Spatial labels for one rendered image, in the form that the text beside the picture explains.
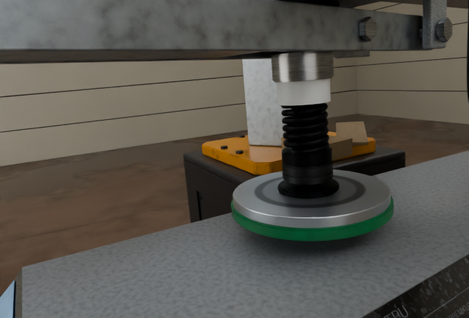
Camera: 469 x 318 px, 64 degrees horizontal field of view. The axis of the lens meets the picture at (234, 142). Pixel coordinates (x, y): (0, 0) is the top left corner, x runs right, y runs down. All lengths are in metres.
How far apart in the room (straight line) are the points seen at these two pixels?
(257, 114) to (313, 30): 0.92
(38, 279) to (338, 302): 0.35
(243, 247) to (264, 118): 0.86
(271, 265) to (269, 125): 0.90
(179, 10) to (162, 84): 6.11
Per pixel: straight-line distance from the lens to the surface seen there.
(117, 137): 6.37
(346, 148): 1.13
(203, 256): 0.50
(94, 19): 0.30
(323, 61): 0.49
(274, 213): 0.46
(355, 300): 0.41
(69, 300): 0.47
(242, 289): 0.43
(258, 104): 1.33
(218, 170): 1.24
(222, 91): 6.74
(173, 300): 0.42
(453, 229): 0.58
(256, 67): 1.32
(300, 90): 0.48
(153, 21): 0.32
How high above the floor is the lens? 1.04
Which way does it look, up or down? 10 degrees down
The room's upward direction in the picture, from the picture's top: 5 degrees counter-clockwise
